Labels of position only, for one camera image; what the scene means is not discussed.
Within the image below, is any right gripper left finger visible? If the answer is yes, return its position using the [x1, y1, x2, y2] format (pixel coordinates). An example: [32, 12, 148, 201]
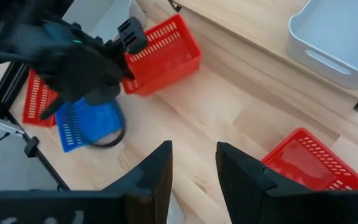
[0, 140, 173, 224]

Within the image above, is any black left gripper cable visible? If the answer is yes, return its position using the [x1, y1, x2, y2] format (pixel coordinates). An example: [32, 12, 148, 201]
[84, 96, 127, 149]

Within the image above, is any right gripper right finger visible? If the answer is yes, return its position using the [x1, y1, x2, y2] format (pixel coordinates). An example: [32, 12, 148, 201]
[215, 141, 358, 224]

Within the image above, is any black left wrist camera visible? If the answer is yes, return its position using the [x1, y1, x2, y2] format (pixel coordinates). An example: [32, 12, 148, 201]
[116, 16, 149, 56]

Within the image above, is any red plastic basket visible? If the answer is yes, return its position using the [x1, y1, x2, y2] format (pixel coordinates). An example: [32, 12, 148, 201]
[261, 127, 358, 191]
[121, 14, 202, 97]
[22, 68, 59, 128]

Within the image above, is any blue plastic basket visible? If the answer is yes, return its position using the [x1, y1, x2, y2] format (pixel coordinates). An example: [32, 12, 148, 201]
[54, 96, 126, 153]

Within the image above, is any wooden shelf board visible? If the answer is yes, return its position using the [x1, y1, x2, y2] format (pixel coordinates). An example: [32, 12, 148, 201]
[135, 0, 358, 147]

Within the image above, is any black aluminium rig frame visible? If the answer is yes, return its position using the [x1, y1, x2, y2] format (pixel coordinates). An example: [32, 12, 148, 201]
[0, 60, 71, 191]

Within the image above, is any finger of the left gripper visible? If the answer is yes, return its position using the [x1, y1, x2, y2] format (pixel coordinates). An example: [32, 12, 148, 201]
[121, 51, 136, 81]
[85, 82, 121, 107]

